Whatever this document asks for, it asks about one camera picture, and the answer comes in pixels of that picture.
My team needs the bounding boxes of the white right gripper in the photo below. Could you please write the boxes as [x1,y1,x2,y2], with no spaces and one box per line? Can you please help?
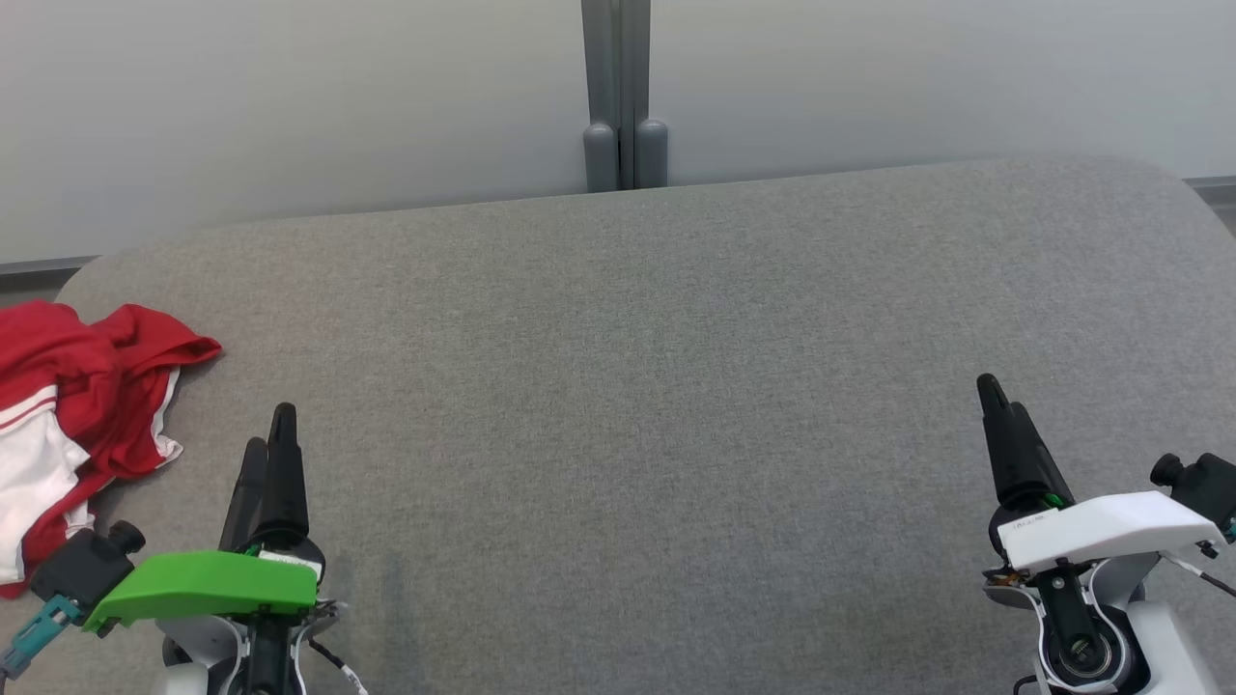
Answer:
[976,374,1227,574]

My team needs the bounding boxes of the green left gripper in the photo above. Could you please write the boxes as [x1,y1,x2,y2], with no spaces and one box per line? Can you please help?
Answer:
[82,403,334,635]

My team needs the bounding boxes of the red Bulls basketball jersey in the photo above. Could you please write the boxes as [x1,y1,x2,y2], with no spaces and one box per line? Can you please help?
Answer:
[0,300,126,599]

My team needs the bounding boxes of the grey baseboard strip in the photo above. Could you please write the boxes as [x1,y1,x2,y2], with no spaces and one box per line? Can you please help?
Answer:
[0,255,99,283]
[1183,176,1236,209]

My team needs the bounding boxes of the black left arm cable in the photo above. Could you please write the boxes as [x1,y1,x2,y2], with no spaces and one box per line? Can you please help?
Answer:
[307,632,370,695]

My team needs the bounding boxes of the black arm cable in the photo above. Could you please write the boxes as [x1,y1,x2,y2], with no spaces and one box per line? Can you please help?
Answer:
[1164,552,1236,598]
[307,632,370,695]

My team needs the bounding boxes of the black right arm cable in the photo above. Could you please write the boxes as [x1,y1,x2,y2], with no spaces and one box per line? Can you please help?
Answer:
[1164,552,1236,598]

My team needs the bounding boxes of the teal left camera connector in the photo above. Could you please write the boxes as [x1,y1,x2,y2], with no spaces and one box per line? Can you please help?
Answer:
[0,594,84,681]

